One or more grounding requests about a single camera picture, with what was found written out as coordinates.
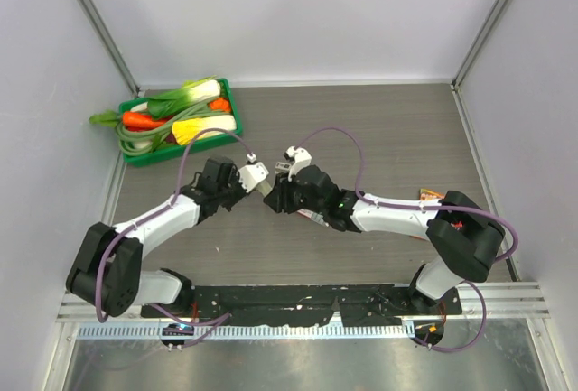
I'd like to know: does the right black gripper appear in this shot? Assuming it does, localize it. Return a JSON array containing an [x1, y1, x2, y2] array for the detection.
[[265, 172, 326, 216]]

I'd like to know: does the red white staple box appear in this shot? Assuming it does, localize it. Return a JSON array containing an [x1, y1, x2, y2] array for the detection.
[[298, 209, 327, 227]]

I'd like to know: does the black and beige stapler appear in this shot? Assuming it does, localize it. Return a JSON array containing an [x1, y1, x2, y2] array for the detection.
[[275, 162, 292, 183]]

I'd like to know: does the small beige stapler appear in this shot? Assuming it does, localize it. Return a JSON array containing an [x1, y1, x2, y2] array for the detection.
[[256, 181, 272, 197]]

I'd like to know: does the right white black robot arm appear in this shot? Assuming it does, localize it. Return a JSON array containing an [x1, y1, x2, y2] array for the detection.
[[264, 165, 505, 314]]

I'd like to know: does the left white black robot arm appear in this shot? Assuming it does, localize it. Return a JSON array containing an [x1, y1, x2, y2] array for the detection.
[[66, 156, 248, 320]]

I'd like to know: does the green plastic tray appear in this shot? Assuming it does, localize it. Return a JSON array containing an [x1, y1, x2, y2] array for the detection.
[[118, 77, 243, 167]]

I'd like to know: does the yellow napa cabbage toy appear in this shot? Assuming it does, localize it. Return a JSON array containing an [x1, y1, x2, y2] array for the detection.
[[171, 114, 237, 145]]

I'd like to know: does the small orange carrot piece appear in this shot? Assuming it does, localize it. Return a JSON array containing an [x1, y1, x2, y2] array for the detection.
[[208, 98, 232, 113]]

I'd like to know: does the green long beans toy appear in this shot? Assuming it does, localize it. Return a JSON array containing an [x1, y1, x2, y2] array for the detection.
[[115, 104, 238, 156]]

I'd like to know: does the green white bok choy toy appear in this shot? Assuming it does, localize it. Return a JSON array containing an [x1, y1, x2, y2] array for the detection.
[[146, 78, 221, 120]]

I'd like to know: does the orange carrot toy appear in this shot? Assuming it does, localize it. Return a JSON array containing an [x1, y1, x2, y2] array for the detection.
[[121, 111, 170, 132]]

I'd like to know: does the orange snack packet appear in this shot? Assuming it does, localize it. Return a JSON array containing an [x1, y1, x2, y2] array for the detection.
[[418, 188, 445, 201]]

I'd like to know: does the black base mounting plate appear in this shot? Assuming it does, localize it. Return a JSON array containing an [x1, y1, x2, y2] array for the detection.
[[161, 284, 462, 328]]

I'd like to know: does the green leaf outside tray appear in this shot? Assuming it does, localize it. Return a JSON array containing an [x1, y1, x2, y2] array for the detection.
[[89, 110, 122, 128]]

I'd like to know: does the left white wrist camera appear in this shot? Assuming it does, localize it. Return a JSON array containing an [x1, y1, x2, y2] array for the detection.
[[238, 153, 270, 197]]

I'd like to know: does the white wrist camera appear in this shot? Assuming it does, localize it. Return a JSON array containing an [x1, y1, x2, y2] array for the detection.
[[284, 146, 312, 182], [238, 153, 270, 197]]

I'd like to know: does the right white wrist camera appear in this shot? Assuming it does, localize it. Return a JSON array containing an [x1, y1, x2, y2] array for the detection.
[[284, 146, 312, 182]]

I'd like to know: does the aluminium rail front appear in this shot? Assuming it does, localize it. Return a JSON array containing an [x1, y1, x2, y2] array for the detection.
[[56, 282, 550, 322]]

